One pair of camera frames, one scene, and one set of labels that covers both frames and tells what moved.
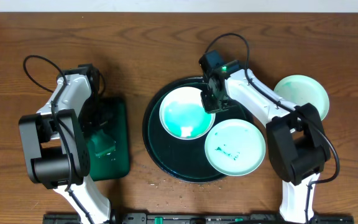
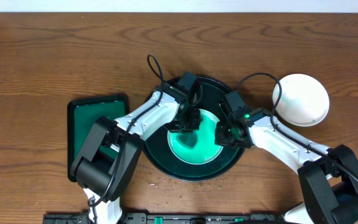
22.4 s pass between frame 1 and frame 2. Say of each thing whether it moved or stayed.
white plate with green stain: moved
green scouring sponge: moved
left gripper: moved
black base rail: stayed
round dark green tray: stayed
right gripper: moved
